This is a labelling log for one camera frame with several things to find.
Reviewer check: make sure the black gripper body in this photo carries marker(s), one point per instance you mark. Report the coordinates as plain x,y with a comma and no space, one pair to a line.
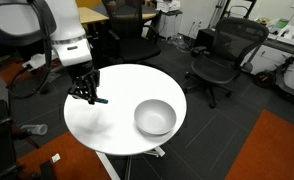
85,78

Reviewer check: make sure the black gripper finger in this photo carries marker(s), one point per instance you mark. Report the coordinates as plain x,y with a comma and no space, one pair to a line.
92,98
76,92

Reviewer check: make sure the teal capped marker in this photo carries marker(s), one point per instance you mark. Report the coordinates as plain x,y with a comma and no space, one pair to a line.
103,101

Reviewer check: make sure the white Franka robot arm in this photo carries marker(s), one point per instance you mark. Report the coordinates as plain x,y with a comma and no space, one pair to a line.
67,20

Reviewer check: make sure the white round bowl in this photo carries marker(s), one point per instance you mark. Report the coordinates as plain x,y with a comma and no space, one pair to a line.
155,116

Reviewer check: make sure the translucent grey cylinder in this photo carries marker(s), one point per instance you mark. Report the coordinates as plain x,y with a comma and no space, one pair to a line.
35,129

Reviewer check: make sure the black highback office chair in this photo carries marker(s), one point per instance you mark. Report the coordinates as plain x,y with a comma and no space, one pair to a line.
137,48

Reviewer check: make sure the light wooden desk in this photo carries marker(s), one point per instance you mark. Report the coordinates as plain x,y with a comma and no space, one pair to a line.
90,15

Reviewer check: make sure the white table base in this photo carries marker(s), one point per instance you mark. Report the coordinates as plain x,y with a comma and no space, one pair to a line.
107,163

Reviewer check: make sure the small white paper tag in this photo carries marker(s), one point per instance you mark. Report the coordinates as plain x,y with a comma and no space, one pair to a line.
56,158

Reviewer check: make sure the white low cabinet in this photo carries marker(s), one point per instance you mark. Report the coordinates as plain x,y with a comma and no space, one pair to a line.
170,25

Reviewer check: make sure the white printer box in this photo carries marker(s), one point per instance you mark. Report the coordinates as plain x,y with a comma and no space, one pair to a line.
168,6

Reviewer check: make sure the black computer tower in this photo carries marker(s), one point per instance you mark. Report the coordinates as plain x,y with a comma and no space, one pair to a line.
205,40

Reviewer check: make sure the black mesh office chair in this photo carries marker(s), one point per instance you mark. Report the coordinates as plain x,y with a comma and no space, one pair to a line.
217,68

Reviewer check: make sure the black tripod stand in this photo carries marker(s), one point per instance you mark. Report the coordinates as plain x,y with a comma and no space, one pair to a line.
233,8

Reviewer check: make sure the black kick scooter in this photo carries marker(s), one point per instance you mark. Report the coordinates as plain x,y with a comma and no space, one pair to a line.
265,79

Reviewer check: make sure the white cabinet desk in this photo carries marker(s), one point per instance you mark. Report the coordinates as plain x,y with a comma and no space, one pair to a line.
280,63

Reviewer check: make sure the small green item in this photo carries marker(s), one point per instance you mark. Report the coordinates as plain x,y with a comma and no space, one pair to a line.
282,23

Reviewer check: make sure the black stand post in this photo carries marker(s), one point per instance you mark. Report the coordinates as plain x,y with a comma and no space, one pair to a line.
47,170

